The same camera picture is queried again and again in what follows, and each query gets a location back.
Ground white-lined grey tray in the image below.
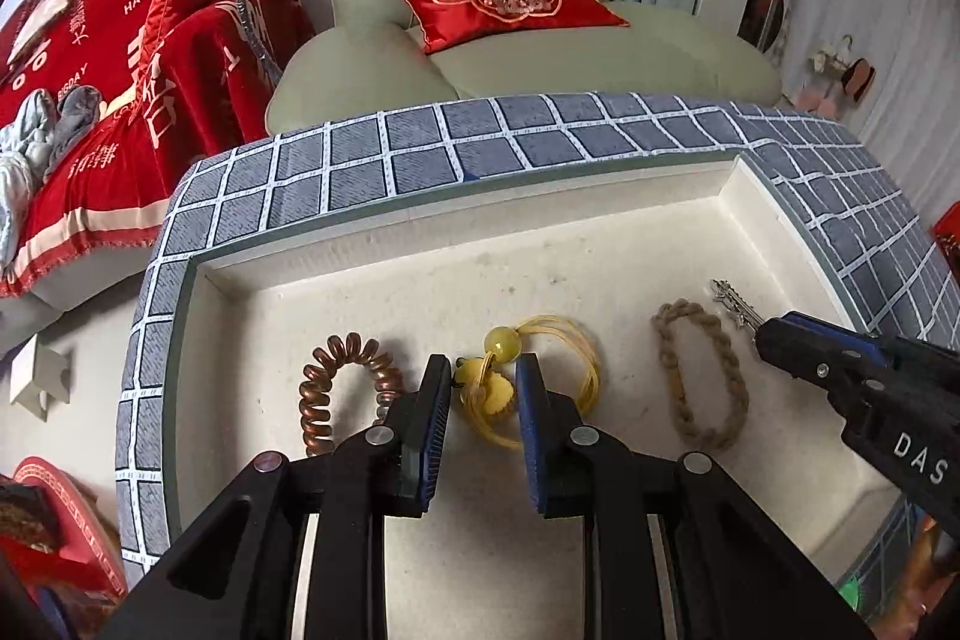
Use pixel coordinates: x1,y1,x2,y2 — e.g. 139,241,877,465
160,151,905,640

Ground braided rope bracelet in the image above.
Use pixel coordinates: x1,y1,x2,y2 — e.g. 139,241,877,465
651,301,751,450

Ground grey checkered tablecloth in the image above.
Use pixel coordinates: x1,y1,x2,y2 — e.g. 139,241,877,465
114,92,960,611

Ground grey cloth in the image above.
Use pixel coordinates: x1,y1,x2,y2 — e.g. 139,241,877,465
43,85,104,178

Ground copper spiral hair tie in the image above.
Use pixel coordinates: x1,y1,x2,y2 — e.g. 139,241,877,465
298,332,406,459

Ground silver hair clip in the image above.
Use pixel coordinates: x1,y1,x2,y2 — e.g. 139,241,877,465
711,280,766,332

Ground pink slippers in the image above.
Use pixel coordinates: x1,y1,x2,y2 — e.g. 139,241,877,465
795,83,842,118

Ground small white stool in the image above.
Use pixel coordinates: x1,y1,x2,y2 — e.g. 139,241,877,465
9,336,76,421

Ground person's right hand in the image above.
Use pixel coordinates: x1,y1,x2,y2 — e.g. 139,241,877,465
904,520,950,640

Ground red blanket bed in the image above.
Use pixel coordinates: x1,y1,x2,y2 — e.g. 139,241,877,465
0,0,316,300

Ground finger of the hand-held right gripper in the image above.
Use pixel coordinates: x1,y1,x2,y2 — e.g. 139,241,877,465
754,319,884,402
778,311,960,386

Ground hanger rack with slippers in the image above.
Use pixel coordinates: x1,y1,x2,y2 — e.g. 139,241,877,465
810,36,876,103

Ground white washing machine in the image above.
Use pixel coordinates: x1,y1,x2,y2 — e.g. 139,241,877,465
739,0,797,62

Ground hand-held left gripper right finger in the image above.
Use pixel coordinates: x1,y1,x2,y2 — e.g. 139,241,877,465
514,353,875,640

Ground light blue clothes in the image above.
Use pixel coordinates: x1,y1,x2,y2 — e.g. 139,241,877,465
0,89,62,270

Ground red patterned round stool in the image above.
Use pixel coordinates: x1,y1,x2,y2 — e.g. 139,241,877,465
0,456,130,611

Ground yellow bead bracelet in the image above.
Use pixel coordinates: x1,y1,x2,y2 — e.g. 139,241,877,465
454,314,603,450

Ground grey sofa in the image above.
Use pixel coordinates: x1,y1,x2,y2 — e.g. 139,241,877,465
0,197,167,313

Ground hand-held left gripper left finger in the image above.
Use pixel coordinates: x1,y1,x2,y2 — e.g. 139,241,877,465
105,353,455,640

